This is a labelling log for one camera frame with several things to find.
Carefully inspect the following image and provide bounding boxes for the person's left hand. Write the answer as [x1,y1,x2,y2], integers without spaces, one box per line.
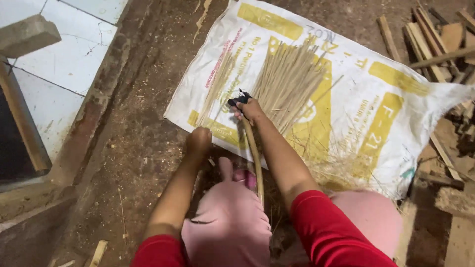
[185,127,213,158]

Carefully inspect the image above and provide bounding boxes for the thin wooden slat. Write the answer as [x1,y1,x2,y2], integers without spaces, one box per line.
[430,132,464,182]

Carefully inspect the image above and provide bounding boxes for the broad pale wooden board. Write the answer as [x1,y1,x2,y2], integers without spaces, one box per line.
[443,215,475,267]

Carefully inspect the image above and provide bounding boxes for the round wooden pole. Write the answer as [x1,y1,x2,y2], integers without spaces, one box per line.
[409,46,475,70]

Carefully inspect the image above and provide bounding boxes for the person's right hand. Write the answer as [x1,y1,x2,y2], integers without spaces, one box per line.
[233,98,266,126]

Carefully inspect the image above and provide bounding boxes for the small pale wood piece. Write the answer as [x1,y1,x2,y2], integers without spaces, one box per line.
[89,240,109,267]

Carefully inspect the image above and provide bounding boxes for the short wooden slat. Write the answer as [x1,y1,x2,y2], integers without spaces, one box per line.
[377,15,402,63]

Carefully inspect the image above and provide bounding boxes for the grey concrete block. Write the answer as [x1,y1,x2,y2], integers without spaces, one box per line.
[0,14,62,59]

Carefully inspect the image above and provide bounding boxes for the pink trousers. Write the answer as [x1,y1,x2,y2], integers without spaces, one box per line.
[181,157,404,267]

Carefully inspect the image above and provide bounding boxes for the pink sandal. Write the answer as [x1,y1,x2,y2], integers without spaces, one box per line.
[233,169,257,190]

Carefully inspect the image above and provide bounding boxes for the heap of wooden offcuts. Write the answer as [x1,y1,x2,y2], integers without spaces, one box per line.
[403,5,475,85]

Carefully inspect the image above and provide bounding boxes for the black-handled knife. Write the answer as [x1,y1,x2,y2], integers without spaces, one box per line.
[227,89,253,112]

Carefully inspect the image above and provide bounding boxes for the white and yellow woven sack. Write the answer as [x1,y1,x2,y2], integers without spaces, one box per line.
[163,0,475,201]

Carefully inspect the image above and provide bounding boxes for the long bamboo stick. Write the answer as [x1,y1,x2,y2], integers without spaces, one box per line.
[241,116,265,208]

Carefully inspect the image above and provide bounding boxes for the large pile of bamboo splints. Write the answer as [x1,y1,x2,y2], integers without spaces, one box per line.
[251,36,344,135]

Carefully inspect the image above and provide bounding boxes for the heap of bamboo shavings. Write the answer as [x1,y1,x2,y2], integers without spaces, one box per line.
[286,126,399,199]

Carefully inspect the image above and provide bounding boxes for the small pile of bamboo splints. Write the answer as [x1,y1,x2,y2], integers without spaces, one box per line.
[196,52,236,127]

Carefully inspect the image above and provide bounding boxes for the leaning wooden plank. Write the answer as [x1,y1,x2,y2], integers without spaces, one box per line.
[0,61,52,173]

